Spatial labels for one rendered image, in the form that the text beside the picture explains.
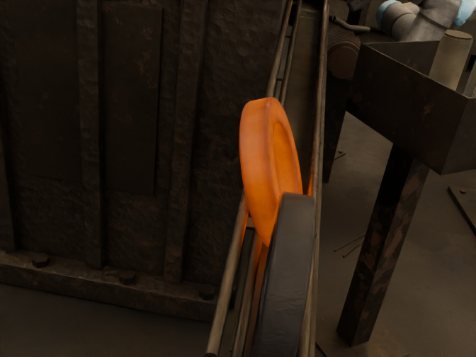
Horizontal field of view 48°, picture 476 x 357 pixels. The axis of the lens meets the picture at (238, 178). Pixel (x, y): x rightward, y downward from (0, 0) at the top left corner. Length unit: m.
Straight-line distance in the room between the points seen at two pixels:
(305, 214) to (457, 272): 1.33
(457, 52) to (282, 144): 1.56
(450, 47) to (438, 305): 1.02
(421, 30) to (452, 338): 0.78
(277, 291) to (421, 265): 1.32
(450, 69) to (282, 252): 1.84
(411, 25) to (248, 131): 0.79
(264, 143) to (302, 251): 0.17
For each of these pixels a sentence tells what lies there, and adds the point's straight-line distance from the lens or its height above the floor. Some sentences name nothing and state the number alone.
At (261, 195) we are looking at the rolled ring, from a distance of 0.58.
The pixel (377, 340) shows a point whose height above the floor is 0.01.
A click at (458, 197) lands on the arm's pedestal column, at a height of 0.02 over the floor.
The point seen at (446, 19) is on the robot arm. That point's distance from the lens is 1.31.
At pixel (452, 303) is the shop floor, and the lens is 1.65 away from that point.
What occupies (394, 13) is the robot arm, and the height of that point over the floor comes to 0.71.
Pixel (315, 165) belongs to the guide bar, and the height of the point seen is 0.63.
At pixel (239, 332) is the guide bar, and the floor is 0.59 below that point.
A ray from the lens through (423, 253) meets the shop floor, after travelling 1.79.
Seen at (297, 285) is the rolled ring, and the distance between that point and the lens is 0.44.
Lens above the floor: 0.99
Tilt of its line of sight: 31 degrees down
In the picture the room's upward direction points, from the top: 8 degrees clockwise
